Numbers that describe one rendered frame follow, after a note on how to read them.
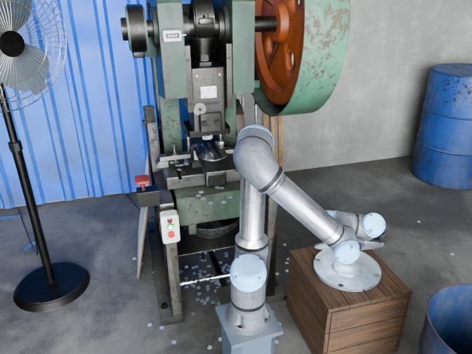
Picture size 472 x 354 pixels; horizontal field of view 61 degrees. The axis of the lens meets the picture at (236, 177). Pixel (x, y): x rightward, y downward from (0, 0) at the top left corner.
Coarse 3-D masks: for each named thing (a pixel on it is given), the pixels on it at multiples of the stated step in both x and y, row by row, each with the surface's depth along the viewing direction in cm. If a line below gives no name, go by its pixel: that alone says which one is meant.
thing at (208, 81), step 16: (192, 64) 178; (208, 64) 176; (192, 80) 173; (208, 80) 175; (224, 80) 177; (208, 96) 178; (224, 96) 180; (192, 112) 180; (208, 112) 180; (224, 112) 183; (192, 128) 185; (208, 128) 181; (224, 128) 186
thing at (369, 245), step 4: (316, 244) 172; (320, 244) 169; (324, 244) 168; (368, 244) 167; (372, 244) 167; (376, 244) 167; (380, 244) 167; (316, 248) 179; (320, 248) 179; (324, 248) 179; (328, 248) 179; (364, 248) 178; (368, 248) 178; (372, 248) 178
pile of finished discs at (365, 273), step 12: (324, 252) 188; (360, 252) 188; (324, 264) 180; (336, 264) 179; (348, 264) 179; (360, 264) 180; (372, 264) 180; (324, 276) 173; (336, 276) 173; (348, 276) 173; (360, 276) 173; (372, 276) 173; (336, 288) 167; (348, 288) 166; (360, 288) 166
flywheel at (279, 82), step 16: (256, 0) 202; (272, 0) 189; (288, 0) 172; (288, 16) 173; (256, 32) 209; (272, 32) 185; (288, 32) 176; (256, 48) 210; (272, 48) 203; (288, 48) 179; (256, 64) 212; (272, 64) 200; (288, 64) 183; (272, 80) 201; (288, 80) 182; (272, 96) 195; (288, 96) 176
